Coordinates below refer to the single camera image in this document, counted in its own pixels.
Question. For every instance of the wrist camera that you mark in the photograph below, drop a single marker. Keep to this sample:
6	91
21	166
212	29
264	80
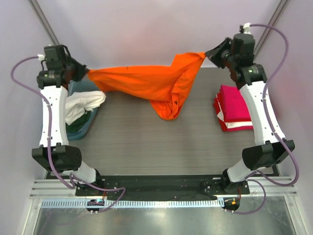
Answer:
56	53
245	28

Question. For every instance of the white slotted cable duct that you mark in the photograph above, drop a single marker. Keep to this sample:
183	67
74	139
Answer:
97	204

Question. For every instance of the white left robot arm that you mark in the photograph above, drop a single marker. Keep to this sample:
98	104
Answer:
54	153

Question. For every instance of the orange shirt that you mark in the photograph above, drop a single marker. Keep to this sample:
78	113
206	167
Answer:
165	87

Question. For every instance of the teal plastic basket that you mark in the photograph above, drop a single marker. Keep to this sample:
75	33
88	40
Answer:
82	86

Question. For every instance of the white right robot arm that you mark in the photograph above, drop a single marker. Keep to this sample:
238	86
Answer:
271	146

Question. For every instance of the dark green t shirt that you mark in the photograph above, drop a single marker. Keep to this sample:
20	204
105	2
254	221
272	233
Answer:
78	123

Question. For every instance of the folded magenta t shirt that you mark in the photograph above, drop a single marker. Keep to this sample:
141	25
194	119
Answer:
234	108

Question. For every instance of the aluminium frame rail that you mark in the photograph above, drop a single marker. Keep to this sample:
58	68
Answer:
276	186

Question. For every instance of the left aluminium corner post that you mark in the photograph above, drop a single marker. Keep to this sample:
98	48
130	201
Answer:
44	21

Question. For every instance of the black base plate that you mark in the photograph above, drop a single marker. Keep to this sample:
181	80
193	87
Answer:
174	187

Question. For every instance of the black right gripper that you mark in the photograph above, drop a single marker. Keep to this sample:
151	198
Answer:
220	55

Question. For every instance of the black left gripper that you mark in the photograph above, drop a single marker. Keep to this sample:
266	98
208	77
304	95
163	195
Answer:
82	70

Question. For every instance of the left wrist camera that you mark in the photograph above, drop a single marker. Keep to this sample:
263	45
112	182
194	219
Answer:
56	53

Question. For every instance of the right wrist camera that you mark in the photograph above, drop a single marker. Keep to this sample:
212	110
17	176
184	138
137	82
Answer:
245	28

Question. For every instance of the white t shirt in basket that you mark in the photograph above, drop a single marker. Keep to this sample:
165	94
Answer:
79	102

